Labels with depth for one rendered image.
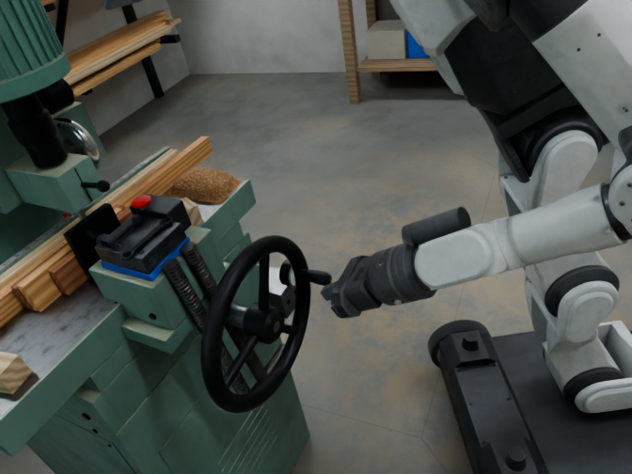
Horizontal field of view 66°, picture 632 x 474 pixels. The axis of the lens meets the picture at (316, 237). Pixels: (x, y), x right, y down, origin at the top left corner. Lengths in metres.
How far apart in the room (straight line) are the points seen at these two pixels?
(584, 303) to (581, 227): 0.48
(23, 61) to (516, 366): 1.36
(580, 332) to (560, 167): 0.41
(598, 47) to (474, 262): 0.27
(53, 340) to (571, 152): 0.82
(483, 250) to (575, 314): 0.49
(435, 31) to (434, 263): 0.29
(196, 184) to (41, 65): 0.35
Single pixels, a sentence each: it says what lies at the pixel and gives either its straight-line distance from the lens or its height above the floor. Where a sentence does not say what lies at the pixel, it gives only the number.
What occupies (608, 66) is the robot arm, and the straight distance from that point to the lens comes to 0.53.
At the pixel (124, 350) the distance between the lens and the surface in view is 0.85.
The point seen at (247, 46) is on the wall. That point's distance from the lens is 4.55.
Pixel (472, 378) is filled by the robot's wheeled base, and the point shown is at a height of 0.19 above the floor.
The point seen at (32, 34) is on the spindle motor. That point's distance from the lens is 0.79.
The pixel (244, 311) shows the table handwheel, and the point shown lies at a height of 0.83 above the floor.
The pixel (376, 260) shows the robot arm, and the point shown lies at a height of 0.90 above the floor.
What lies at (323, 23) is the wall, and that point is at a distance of 4.18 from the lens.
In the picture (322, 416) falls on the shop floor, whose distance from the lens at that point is 1.65.
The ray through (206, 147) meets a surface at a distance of 1.14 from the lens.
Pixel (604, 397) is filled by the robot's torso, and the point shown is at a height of 0.31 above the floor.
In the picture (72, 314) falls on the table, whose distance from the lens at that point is 0.84.
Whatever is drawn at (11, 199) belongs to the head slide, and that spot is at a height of 1.02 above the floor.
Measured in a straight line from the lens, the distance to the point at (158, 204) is 0.79.
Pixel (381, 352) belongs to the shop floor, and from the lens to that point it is 1.77.
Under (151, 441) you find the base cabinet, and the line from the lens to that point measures 0.98.
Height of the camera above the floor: 1.38
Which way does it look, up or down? 37 degrees down
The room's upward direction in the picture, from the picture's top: 11 degrees counter-clockwise
